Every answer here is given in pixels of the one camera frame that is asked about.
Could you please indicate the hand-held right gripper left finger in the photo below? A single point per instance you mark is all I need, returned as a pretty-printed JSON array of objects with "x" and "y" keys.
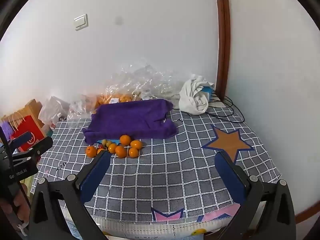
[{"x": 95, "y": 177}]

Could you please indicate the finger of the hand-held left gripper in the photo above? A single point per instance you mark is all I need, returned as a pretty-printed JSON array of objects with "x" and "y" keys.
[
  {"x": 42, "y": 147},
  {"x": 23, "y": 138}
]

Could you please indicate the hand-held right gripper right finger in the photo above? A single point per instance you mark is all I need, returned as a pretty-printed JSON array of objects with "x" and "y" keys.
[{"x": 230, "y": 177}]

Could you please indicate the small orange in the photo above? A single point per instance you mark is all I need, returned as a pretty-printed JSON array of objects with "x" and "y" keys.
[
  {"x": 136, "y": 144},
  {"x": 133, "y": 152},
  {"x": 112, "y": 148},
  {"x": 91, "y": 151},
  {"x": 100, "y": 151}
]

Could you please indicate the large orange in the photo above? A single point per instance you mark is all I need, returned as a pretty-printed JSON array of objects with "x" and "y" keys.
[
  {"x": 125, "y": 140},
  {"x": 120, "y": 151}
]

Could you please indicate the person's left hand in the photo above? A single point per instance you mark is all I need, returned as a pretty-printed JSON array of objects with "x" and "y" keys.
[{"x": 21, "y": 205}]

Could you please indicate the red gift bag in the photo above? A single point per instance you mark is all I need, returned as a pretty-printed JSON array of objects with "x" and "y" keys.
[{"x": 28, "y": 132}]

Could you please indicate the purple fluffy item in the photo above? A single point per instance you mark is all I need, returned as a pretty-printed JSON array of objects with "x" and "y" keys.
[{"x": 6, "y": 130}]

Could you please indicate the cardboard box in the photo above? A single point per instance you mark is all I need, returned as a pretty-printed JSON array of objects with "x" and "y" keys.
[{"x": 31, "y": 108}]

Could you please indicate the white plastic bag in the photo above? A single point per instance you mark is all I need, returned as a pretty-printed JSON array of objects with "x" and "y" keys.
[{"x": 53, "y": 110}]

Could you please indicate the blue mat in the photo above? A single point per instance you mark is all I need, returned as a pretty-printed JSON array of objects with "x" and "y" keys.
[{"x": 113, "y": 141}]

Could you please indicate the grey checkered blanket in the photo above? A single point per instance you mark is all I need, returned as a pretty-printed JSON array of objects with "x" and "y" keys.
[{"x": 170, "y": 170}]

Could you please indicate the purple towel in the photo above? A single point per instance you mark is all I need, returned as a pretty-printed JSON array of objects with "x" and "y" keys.
[{"x": 132, "y": 120}]

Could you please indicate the patterned bed sheet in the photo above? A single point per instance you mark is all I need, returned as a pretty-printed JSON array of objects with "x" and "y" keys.
[{"x": 150, "y": 230}]

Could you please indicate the clear plastic bag of oranges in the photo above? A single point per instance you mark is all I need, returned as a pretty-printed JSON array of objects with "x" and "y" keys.
[{"x": 112, "y": 98}]

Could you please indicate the brown baseboard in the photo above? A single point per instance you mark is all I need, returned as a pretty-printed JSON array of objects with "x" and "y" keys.
[{"x": 307, "y": 215}]

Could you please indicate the white cloth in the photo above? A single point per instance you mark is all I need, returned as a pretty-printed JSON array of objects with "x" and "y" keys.
[{"x": 193, "y": 97}]

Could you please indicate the blue and white box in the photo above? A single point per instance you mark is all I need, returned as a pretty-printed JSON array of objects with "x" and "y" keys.
[{"x": 208, "y": 90}]

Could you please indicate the crumpled clear plastic bag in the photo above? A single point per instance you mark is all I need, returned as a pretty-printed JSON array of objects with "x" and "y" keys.
[{"x": 155, "y": 81}]

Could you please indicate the white light switch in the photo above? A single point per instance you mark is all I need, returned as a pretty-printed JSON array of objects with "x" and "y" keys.
[{"x": 81, "y": 22}]

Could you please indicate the brown door frame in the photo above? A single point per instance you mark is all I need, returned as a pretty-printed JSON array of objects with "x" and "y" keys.
[{"x": 222, "y": 37}]

